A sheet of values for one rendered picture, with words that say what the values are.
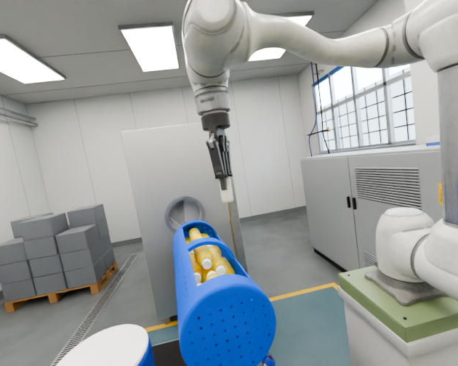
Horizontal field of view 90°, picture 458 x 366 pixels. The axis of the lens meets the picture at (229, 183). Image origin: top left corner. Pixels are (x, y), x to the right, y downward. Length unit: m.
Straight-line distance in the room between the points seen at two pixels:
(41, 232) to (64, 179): 2.26
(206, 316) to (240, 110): 5.26
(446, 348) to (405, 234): 0.34
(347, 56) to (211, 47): 0.42
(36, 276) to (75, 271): 0.50
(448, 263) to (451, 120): 0.34
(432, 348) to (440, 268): 0.26
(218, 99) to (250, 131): 5.08
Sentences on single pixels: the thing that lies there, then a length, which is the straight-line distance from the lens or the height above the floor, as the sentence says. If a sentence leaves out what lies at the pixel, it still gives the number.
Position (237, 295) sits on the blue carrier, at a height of 1.19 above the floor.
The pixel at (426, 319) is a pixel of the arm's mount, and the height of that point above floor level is 1.05.
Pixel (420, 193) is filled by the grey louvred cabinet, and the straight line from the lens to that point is 2.12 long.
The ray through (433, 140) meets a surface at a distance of 2.19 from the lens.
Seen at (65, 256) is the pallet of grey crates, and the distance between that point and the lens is 4.06.
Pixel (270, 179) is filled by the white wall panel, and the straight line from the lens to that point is 5.75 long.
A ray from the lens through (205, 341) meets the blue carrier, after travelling 0.77.
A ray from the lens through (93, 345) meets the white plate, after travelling 1.04.
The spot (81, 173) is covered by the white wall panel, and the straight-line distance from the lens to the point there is 5.99.
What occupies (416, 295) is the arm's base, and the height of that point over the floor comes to 1.07.
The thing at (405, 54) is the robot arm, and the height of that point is 1.77.
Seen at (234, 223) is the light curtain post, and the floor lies 1.11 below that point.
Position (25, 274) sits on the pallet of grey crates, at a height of 0.48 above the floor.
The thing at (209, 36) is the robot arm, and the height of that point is 1.78.
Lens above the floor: 1.57
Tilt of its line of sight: 5 degrees down
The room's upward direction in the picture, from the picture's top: 9 degrees counter-clockwise
